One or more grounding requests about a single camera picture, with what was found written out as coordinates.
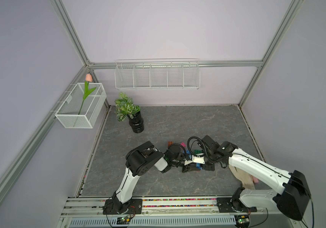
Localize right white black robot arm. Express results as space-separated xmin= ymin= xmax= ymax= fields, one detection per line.
xmin=189 ymin=136 xmax=312 ymax=221

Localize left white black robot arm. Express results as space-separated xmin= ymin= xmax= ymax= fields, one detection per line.
xmin=112 ymin=141 xmax=205 ymax=206

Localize purple pink brush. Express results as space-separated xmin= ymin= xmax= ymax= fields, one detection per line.
xmin=252 ymin=176 xmax=259 ymax=183

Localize green potted plant black pot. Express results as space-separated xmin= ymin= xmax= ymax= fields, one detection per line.
xmin=114 ymin=92 xmax=145 ymax=134

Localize white mesh side basket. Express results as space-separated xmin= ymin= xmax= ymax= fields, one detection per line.
xmin=51 ymin=83 xmax=107 ymax=129

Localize pink artificial tulip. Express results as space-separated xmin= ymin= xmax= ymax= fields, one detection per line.
xmin=78 ymin=74 xmax=95 ymax=115

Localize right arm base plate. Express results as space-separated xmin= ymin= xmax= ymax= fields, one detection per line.
xmin=216 ymin=197 xmax=257 ymax=213

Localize aluminium front rail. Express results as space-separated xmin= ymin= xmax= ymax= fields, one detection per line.
xmin=56 ymin=194 xmax=309 ymax=228

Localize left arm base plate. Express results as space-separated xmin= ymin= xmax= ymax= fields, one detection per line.
xmin=103 ymin=198 xmax=143 ymax=215

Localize white wire wall basket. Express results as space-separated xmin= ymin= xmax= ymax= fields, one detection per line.
xmin=114 ymin=59 xmax=201 ymax=90

